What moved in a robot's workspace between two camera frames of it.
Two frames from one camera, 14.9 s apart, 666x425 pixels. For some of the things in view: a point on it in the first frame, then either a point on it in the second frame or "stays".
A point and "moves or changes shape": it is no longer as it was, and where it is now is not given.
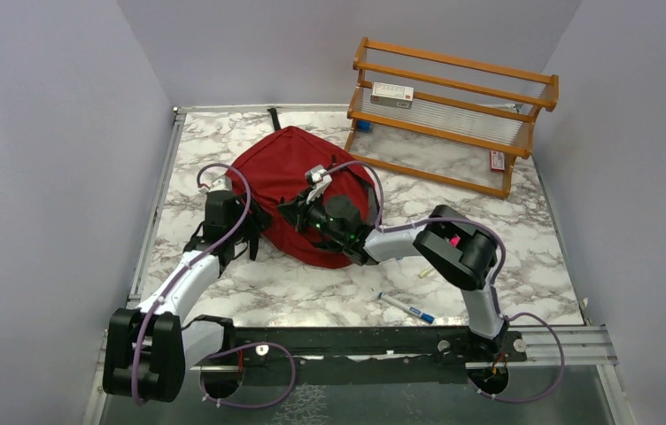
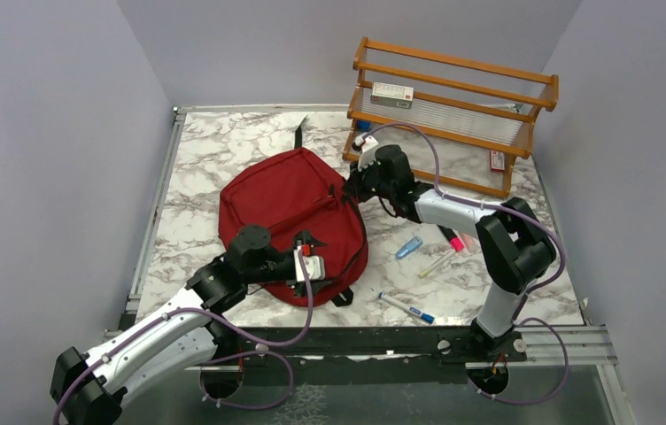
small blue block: (365, 126) stays
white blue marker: (427, 318) stays
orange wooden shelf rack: (457, 121) stays
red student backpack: (272, 169) moves or changes shape
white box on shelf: (392, 95) stays
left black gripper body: (255, 223) → (275, 268)
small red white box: (497, 161) stays
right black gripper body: (314, 214) → (367, 183)
